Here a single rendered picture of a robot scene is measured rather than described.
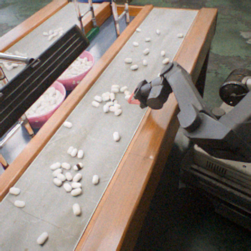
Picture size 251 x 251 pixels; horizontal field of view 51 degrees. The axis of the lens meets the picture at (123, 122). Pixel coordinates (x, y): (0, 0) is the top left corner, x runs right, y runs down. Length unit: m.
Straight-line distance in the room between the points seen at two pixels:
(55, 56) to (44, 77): 0.08
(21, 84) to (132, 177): 0.43
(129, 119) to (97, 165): 0.24
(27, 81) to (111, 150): 0.39
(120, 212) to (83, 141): 0.33
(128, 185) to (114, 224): 0.13
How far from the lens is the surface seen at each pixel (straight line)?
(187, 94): 0.67
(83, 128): 1.05
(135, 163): 0.87
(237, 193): 1.34
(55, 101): 1.23
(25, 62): 0.76
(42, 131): 1.05
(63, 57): 0.82
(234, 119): 0.47
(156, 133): 0.95
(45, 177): 0.94
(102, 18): 1.96
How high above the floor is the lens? 1.47
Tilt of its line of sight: 45 degrees down
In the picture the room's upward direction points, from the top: 8 degrees counter-clockwise
